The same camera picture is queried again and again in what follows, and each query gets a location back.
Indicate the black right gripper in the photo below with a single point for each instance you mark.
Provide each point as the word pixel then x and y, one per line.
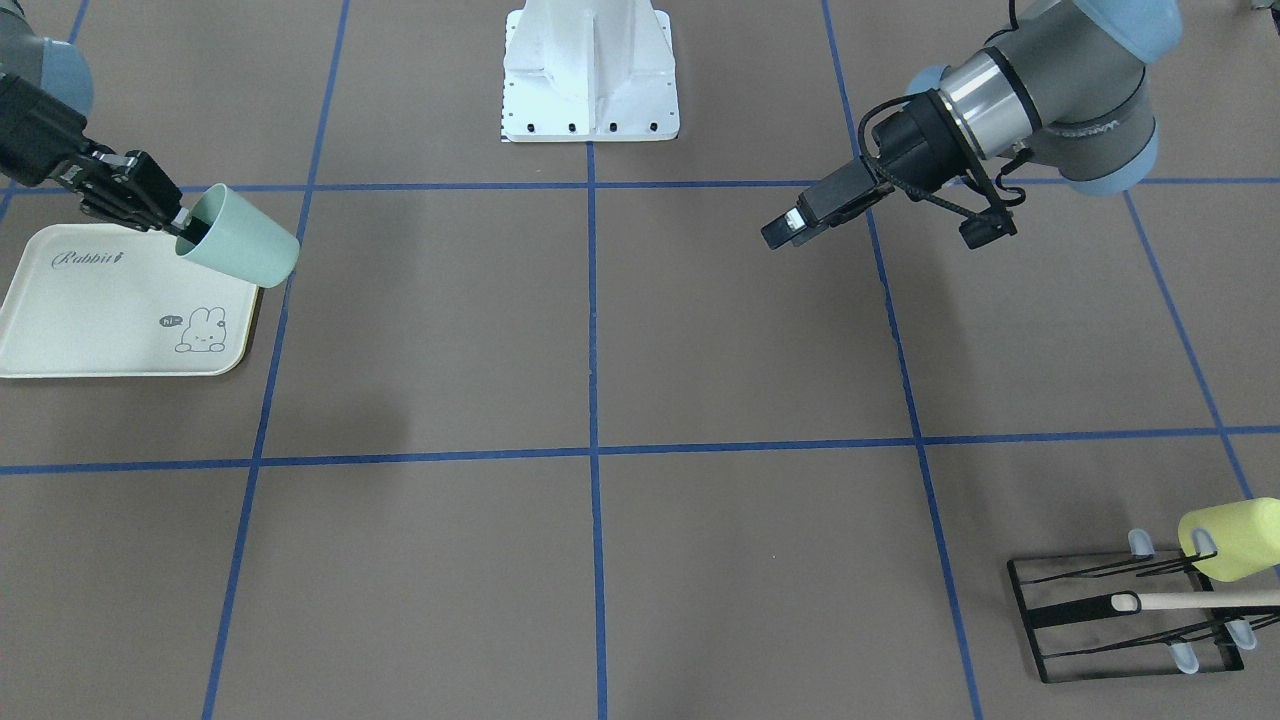
pixel 37 137

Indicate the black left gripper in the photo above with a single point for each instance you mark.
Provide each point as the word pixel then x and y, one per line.
pixel 912 138

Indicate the light green cup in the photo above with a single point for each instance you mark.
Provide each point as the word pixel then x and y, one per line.
pixel 228 234

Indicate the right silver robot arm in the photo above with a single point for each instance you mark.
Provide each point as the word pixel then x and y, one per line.
pixel 55 66

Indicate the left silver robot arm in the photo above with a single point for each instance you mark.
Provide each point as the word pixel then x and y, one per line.
pixel 1063 85

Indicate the white cartoon serving tray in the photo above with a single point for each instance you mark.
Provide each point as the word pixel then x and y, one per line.
pixel 95 300

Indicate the yellow cup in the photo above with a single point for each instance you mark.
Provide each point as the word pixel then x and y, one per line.
pixel 1232 541

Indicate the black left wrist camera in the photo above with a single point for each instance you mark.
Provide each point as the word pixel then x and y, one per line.
pixel 996 221

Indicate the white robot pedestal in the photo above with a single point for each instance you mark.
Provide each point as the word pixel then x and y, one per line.
pixel 589 71

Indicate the black wire cup rack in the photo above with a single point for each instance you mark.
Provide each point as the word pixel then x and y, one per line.
pixel 1142 612

